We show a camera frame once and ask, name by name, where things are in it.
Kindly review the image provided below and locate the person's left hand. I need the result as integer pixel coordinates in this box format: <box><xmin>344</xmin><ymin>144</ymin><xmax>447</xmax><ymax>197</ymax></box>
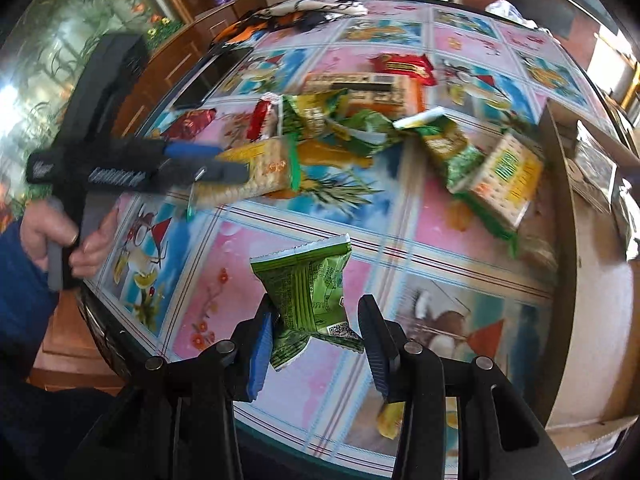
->
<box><xmin>20</xmin><ymin>202</ymin><xmax>118</xmax><ymax>278</ymax></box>

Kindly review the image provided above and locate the long orange cracker pack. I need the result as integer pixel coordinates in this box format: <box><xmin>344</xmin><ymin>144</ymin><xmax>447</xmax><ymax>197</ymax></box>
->
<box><xmin>300</xmin><ymin>72</ymin><xmax>426</xmax><ymax>116</ymax></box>

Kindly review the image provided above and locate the dark round table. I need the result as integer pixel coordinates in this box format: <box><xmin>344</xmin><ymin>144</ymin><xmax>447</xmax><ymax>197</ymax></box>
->
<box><xmin>75</xmin><ymin>0</ymin><xmax>640</xmax><ymax>480</ymax></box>

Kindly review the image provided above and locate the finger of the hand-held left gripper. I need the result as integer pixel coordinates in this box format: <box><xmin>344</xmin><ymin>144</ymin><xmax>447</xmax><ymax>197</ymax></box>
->
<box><xmin>167</xmin><ymin>160</ymin><xmax>251</xmax><ymax>186</ymax></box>
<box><xmin>165</xmin><ymin>139</ymin><xmax>223</xmax><ymax>161</ymax></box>

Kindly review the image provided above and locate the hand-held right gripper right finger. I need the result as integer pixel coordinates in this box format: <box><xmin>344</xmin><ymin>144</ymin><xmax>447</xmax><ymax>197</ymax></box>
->
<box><xmin>356</xmin><ymin>294</ymin><xmax>576</xmax><ymax>480</ymax></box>

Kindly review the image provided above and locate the black phone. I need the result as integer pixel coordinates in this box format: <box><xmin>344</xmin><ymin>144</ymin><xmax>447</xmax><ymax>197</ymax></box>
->
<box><xmin>172</xmin><ymin>47</ymin><xmax>253</xmax><ymax>111</ymax></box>

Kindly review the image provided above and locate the orange black cloth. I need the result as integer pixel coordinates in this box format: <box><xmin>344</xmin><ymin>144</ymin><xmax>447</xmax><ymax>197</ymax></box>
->
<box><xmin>210</xmin><ymin>12</ymin><xmax>321</xmax><ymax>48</ymax></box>

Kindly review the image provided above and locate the person's dark clothing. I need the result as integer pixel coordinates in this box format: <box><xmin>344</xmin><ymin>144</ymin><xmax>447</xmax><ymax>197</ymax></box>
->
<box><xmin>0</xmin><ymin>360</ymin><xmax>126</xmax><ymax>480</ymax></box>

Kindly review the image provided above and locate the red snack packet gold label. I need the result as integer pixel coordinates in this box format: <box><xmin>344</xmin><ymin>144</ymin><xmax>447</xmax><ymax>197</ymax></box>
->
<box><xmin>370</xmin><ymin>52</ymin><xmax>436</xmax><ymax>86</ymax></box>

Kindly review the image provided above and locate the dark red candy packet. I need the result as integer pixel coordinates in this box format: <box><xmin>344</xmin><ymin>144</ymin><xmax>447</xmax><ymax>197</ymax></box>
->
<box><xmin>162</xmin><ymin>109</ymin><xmax>217</xmax><ymax>140</ymax></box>

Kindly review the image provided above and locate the flower landscape wall picture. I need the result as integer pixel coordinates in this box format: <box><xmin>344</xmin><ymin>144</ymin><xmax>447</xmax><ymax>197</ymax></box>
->
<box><xmin>0</xmin><ymin>0</ymin><xmax>186</xmax><ymax>221</ymax></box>

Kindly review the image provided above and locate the small red white packet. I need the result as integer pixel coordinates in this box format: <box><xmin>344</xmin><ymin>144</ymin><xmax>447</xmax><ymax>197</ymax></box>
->
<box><xmin>245</xmin><ymin>95</ymin><xmax>278</xmax><ymax>141</ymax></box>

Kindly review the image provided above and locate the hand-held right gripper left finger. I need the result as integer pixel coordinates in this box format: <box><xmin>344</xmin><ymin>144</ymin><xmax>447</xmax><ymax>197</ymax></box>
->
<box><xmin>65</xmin><ymin>294</ymin><xmax>281</xmax><ymax>480</ymax></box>

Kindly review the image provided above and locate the white plastic bag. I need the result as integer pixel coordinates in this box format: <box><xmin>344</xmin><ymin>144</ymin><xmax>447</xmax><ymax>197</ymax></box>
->
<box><xmin>485</xmin><ymin>0</ymin><xmax>526</xmax><ymax>23</ymax></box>

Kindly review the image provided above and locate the printed colourful tablecloth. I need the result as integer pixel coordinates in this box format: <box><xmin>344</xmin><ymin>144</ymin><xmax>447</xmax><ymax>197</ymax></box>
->
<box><xmin>82</xmin><ymin>0</ymin><xmax>616</xmax><ymax>466</ymax></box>

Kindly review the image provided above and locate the cardboard box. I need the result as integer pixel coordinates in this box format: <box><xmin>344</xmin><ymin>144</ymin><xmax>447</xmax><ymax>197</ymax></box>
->
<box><xmin>540</xmin><ymin>102</ymin><xmax>640</xmax><ymax>466</ymax></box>

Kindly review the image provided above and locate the person's left forearm blue sleeve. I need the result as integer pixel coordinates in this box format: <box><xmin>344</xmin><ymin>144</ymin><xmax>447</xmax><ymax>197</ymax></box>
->
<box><xmin>0</xmin><ymin>217</ymin><xmax>61</xmax><ymax>378</ymax></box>

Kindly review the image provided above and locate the yellow green cracker packet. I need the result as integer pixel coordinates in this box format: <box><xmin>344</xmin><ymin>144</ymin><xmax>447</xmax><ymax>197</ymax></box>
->
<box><xmin>452</xmin><ymin>130</ymin><xmax>546</xmax><ymax>256</ymax></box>

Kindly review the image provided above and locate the cracker packet with green edge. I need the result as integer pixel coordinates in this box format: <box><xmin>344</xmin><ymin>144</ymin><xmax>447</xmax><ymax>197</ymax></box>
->
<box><xmin>187</xmin><ymin>135</ymin><xmax>303</xmax><ymax>211</ymax></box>

